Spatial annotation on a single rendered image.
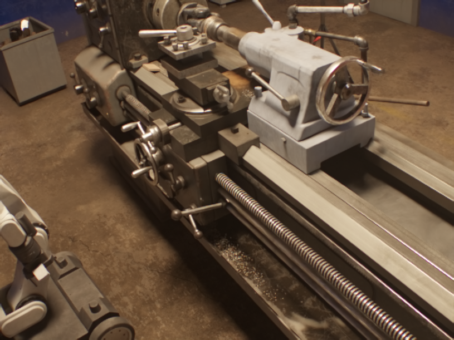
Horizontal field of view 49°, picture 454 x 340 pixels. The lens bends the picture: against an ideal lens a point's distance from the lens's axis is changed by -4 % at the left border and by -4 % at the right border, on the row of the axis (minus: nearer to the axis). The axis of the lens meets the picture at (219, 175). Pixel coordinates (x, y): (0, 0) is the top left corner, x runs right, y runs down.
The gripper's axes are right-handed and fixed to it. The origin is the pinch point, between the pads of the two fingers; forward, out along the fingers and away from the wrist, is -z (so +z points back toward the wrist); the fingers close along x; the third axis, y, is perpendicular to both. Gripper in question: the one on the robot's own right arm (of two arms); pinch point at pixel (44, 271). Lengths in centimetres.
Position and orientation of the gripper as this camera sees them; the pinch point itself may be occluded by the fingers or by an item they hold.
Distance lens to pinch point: 194.5
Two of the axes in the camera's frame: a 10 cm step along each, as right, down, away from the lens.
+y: -6.0, -4.1, 6.8
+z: -2.6, -7.1, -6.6
